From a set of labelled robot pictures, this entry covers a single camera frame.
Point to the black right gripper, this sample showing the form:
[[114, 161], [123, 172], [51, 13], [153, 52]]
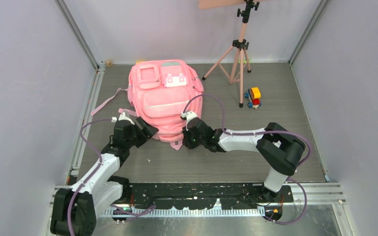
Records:
[[186, 141]]

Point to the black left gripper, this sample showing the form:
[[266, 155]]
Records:
[[147, 132]]

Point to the pink student backpack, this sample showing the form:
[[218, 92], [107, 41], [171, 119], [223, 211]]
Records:
[[160, 91]]

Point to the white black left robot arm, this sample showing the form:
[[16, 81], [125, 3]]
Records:
[[77, 208]]

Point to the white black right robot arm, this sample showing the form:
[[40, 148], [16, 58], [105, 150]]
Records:
[[281, 149]]

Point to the colourful toy block train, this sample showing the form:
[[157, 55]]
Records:
[[253, 95]]

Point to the small wooden block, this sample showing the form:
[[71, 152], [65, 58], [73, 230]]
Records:
[[108, 62]]

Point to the pink tripod stand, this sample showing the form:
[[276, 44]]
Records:
[[240, 46]]

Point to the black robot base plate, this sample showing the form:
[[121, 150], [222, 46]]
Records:
[[197, 196]]

